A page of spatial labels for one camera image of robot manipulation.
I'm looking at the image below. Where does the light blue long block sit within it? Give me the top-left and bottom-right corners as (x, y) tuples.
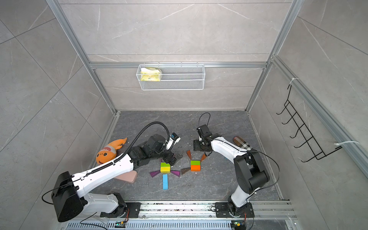
(163, 174), (168, 190)

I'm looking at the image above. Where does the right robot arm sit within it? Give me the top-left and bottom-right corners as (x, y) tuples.
(194, 125), (270, 214)

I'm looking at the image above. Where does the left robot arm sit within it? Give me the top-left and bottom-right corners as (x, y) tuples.
(51, 133), (182, 222)

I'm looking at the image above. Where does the black wire hook rack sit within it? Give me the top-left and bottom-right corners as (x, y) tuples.
(276, 85), (342, 163)

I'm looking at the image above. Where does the yellow cloth in basket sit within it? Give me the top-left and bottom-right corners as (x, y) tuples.
(140, 67), (162, 81)

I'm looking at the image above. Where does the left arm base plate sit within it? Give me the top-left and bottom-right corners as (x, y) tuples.
(100, 202), (141, 218)

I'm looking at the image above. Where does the orange plush fish toy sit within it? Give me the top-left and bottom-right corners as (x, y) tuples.
(96, 138), (127, 165)

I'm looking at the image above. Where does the yellow block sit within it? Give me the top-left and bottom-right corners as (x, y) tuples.
(160, 167), (171, 173)

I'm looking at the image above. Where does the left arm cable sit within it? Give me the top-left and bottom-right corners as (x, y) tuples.
(41, 121), (171, 230)

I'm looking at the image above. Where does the pink rounded case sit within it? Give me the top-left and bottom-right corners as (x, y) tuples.
(115, 170), (138, 184)

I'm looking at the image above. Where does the white wire mesh basket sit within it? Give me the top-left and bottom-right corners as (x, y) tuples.
(136, 63), (206, 91)

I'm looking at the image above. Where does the metal front rail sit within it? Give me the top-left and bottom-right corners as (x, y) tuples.
(59, 201), (301, 230)

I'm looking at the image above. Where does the small orange wedge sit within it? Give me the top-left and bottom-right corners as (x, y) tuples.
(200, 154), (207, 162)

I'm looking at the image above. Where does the brown wedge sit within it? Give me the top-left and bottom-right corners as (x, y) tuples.
(181, 168), (191, 175)

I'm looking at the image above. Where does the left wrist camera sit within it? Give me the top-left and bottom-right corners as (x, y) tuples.
(166, 132), (181, 151)

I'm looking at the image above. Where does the orange block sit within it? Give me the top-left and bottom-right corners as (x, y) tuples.
(190, 165), (201, 172)

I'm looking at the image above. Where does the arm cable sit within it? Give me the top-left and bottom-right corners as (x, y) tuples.
(198, 112), (281, 199)
(41, 121), (171, 230)

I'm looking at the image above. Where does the orange red wedge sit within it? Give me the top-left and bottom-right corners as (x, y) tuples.
(186, 150), (192, 160)

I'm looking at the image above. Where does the purple wedge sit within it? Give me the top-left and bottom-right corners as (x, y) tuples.
(149, 171), (161, 178)
(171, 171), (181, 177)

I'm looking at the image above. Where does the plaid patterned pouch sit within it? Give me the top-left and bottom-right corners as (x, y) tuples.
(233, 136), (252, 150)

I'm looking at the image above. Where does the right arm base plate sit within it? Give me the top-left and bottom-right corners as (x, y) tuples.
(215, 202), (255, 218)

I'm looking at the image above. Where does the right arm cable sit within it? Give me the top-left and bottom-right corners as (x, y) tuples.
(198, 112), (281, 199)

